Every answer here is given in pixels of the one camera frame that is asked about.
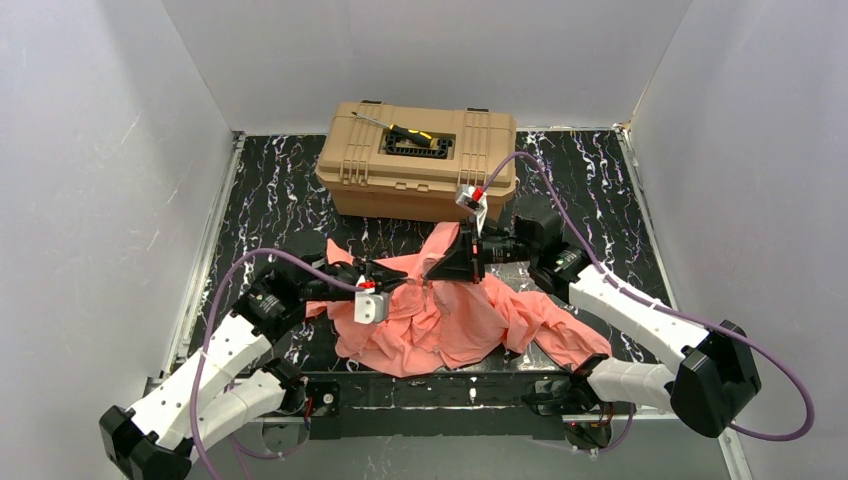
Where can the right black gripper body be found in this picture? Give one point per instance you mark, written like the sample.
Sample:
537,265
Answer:
475,256

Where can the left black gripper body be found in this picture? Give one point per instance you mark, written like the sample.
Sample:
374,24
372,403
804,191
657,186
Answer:
370,270

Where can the pink jacket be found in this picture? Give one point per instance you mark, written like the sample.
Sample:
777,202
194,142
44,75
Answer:
449,324

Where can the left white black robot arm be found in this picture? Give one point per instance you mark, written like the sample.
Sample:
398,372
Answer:
163,434

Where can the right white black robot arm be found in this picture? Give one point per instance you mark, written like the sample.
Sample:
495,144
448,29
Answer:
705,378

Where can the tan plastic toolbox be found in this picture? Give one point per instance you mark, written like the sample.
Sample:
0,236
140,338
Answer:
364,182

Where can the black yellow screwdriver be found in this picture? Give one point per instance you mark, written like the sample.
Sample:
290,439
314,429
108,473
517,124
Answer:
419,138

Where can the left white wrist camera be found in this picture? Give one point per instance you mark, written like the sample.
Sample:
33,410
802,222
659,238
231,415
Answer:
370,305

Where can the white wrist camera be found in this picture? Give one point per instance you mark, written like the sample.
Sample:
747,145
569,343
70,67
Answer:
370,305
474,200

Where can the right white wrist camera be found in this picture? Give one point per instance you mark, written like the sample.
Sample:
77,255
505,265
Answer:
474,200

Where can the black toolbox handle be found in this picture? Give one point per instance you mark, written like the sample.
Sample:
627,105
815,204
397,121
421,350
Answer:
395,145

